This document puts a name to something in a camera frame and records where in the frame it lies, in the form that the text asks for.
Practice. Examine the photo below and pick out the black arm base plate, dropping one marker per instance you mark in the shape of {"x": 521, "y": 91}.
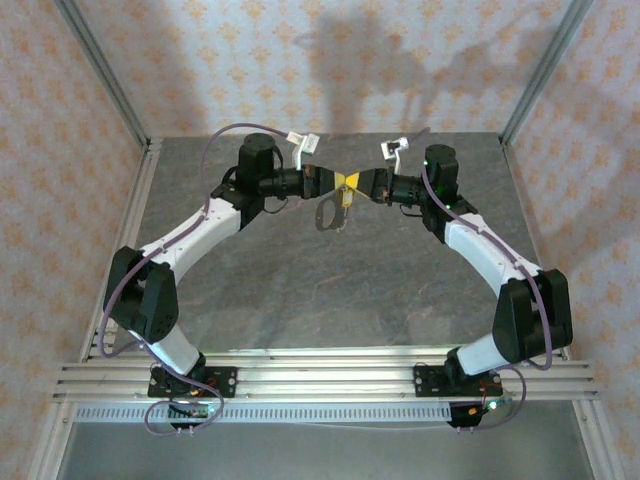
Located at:
{"x": 425, "y": 382}
{"x": 227, "y": 382}

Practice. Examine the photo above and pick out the aluminium table side rail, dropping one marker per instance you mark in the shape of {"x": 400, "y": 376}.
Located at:
{"x": 142, "y": 185}
{"x": 520, "y": 200}

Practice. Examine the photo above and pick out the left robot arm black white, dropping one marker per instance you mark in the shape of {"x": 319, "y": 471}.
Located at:
{"x": 200, "y": 230}

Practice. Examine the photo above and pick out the aluminium mounting rail beam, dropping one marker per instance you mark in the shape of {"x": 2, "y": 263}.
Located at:
{"x": 325, "y": 380}

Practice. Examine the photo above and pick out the aluminium frame post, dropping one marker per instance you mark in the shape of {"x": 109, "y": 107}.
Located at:
{"x": 107, "y": 75}
{"x": 542, "y": 75}

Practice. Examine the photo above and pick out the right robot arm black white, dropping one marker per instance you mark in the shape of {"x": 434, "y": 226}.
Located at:
{"x": 480, "y": 245}

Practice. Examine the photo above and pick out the small circuit board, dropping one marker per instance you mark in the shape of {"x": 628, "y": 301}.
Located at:
{"x": 492, "y": 406}
{"x": 192, "y": 410}

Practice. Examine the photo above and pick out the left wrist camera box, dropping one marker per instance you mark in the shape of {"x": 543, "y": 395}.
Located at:
{"x": 305, "y": 145}

